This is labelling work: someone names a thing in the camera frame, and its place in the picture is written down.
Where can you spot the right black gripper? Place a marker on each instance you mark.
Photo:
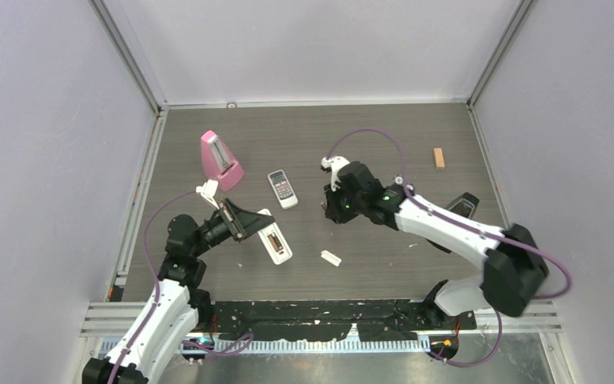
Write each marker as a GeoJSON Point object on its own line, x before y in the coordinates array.
{"type": "Point", "coordinates": [333, 212]}

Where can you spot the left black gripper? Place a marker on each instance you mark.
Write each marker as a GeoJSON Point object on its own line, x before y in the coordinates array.
{"type": "Point", "coordinates": [242, 222]}

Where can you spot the large white remote control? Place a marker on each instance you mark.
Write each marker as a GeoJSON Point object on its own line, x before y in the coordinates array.
{"type": "Point", "coordinates": [275, 244]}

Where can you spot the small white remote control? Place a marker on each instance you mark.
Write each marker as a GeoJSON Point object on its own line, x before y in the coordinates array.
{"type": "Point", "coordinates": [282, 189]}

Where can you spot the white battery cover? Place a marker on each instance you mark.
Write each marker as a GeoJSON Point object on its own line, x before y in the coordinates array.
{"type": "Point", "coordinates": [331, 258]}

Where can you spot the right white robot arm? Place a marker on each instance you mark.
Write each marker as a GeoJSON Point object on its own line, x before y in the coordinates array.
{"type": "Point", "coordinates": [511, 270]}

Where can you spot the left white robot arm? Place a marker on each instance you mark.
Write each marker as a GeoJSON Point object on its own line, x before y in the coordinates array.
{"type": "Point", "coordinates": [176, 305]}

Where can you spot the pink metronome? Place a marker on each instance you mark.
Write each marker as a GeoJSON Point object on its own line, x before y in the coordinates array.
{"type": "Point", "coordinates": [219, 163]}

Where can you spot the small wooden block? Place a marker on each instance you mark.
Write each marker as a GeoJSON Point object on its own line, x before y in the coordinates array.
{"type": "Point", "coordinates": [439, 159]}

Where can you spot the black metronome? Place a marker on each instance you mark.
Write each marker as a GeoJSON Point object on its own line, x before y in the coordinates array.
{"type": "Point", "coordinates": [464, 205]}

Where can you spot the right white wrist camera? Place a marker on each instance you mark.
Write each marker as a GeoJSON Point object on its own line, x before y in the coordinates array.
{"type": "Point", "coordinates": [333, 166]}

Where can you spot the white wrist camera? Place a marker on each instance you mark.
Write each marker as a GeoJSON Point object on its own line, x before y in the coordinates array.
{"type": "Point", "coordinates": [333, 166]}
{"type": "Point", "coordinates": [207, 191]}

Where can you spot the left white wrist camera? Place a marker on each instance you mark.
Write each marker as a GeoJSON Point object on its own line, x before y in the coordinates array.
{"type": "Point", "coordinates": [207, 191]}

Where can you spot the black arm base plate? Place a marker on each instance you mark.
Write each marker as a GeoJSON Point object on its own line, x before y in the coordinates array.
{"type": "Point", "coordinates": [325, 320]}

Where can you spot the white slotted cable duct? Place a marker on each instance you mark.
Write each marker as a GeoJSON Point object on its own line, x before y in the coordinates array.
{"type": "Point", "coordinates": [349, 345]}

